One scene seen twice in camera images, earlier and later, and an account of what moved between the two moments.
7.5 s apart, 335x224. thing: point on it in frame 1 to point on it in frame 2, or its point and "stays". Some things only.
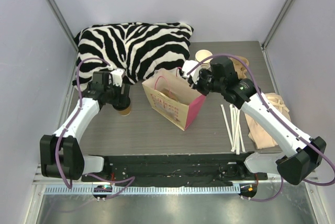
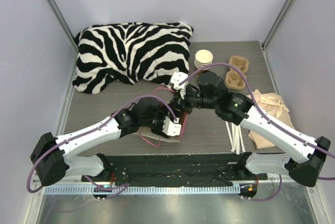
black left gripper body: x=124 y=91 to x=159 y=125
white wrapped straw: x=234 y=127 stays
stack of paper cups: x=202 y=54 stays
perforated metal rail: x=156 y=189 stays
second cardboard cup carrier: x=239 y=67 stays
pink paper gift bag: x=171 y=95 to x=154 y=138
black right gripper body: x=198 y=85 to x=181 y=100
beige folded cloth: x=261 y=138 stays
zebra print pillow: x=135 y=48 stays
